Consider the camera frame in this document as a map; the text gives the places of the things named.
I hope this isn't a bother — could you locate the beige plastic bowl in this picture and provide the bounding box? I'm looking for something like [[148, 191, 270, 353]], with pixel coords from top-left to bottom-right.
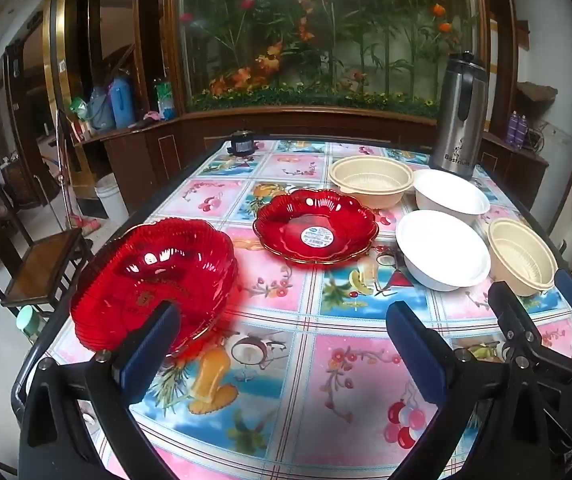
[[487, 218, 560, 297], [329, 155, 415, 210]]

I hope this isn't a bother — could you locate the artificial flower glass display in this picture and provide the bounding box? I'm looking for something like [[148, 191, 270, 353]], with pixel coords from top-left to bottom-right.
[[163, 0, 492, 121]]

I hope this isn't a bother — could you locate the brown wooden cabinet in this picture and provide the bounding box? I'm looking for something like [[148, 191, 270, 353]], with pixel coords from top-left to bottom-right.
[[73, 107, 549, 221]]

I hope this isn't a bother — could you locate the white plastic bucket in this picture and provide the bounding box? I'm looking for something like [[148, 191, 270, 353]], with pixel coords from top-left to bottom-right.
[[94, 174, 131, 227]]

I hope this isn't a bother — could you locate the dark wooden chair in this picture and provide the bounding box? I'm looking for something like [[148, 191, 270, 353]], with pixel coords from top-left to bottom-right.
[[0, 160, 94, 318]]

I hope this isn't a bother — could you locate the bottle with mint green lid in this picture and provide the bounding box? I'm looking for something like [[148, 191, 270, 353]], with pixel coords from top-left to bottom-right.
[[16, 305, 49, 346]]

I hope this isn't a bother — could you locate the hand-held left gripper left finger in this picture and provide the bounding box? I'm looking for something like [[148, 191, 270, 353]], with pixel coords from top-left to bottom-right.
[[18, 300, 182, 480]]

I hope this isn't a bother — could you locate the blue thermos flask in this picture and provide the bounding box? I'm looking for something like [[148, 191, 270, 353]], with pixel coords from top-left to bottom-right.
[[108, 76, 136, 129]]

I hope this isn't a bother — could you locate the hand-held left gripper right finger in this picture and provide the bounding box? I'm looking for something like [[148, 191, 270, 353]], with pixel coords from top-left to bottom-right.
[[386, 303, 568, 480]]

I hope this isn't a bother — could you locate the fruit printed tablecloth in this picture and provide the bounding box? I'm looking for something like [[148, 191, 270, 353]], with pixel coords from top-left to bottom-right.
[[46, 139, 572, 480]]

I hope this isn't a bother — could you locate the broom with metal pole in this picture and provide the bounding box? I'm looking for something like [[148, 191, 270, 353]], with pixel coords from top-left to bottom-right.
[[55, 110, 103, 237]]

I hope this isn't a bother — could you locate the stainless steel thermos jug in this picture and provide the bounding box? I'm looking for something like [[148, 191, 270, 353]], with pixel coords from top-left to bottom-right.
[[428, 51, 488, 179]]

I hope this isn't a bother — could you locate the light blue thermos jug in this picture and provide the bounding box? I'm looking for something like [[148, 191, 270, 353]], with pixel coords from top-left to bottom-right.
[[88, 86, 115, 132]]

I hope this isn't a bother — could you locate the green white bottle pack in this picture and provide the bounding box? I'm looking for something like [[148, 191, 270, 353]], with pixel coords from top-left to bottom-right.
[[153, 78, 176, 122]]

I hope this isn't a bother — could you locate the small black round device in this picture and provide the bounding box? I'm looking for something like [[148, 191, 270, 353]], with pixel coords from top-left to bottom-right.
[[226, 130, 258, 157]]

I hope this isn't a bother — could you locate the gold framed doorway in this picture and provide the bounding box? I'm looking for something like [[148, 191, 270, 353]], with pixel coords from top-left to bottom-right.
[[41, 0, 107, 201]]

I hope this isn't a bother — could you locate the white foam bowl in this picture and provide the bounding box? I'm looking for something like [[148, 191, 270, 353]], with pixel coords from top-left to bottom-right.
[[412, 168, 491, 227], [395, 209, 492, 292]]

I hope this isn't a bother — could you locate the stack of red scalloped plates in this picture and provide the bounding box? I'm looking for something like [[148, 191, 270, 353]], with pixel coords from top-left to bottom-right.
[[69, 217, 240, 359]]

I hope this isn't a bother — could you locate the red plate with sticker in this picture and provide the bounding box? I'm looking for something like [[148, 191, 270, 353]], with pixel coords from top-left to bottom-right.
[[253, 187, 380, 267]]

